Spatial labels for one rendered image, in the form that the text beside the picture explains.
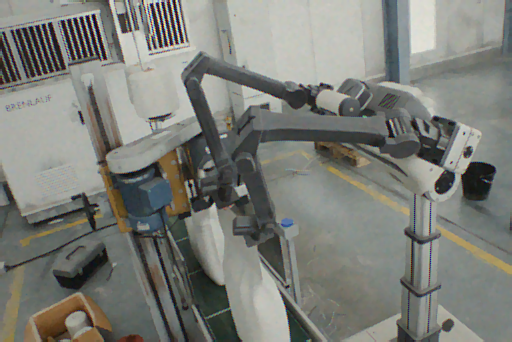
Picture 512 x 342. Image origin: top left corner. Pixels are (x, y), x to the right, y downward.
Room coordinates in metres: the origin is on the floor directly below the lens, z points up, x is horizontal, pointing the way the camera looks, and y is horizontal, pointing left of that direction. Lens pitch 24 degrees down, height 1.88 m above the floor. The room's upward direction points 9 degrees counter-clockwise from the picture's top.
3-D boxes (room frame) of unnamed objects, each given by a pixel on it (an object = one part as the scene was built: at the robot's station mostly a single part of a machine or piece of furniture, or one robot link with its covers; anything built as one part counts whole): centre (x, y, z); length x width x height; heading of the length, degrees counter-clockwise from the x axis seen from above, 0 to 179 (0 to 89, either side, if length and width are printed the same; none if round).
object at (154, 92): (1.50, 0.33, 1.61); 0.17 x 0.17 x 0.17
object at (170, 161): (1.68, 0.52, 1.18); 0.34 x 0.25 x 0.31; 111
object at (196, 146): (1.83, 0.22, 1.21); 0.30 x 0.25 x 0.30; 21
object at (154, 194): (1.37, 0.39, 1.25); 0.10 x 0.08 x 0.12; 136
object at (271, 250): (2.35, 0.12, 0.54); 1.05 x 0.02 x 0.41; 21
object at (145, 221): (1.44, 0.47, 1.21); 0.15 x 0.15 x 0.25
